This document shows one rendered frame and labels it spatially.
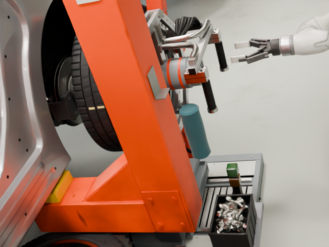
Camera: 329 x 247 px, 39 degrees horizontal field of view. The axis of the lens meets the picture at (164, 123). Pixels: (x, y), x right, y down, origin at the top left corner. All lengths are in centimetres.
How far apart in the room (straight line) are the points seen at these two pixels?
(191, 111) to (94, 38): 77
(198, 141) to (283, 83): 153
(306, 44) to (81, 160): 184
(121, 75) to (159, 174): 40
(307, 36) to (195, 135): 64
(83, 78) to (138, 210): 57
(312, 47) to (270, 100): 127
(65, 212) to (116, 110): 59
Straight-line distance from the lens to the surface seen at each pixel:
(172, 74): 205
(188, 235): 236
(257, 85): 355
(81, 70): 195
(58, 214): 196
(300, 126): 306
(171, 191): 165
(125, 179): 170
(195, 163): 257
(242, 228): 173
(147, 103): 144
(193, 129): 206
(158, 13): 209
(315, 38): 212
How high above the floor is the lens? 181
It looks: 32 degrees down
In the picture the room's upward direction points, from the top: 18 degrees counter-clockwise
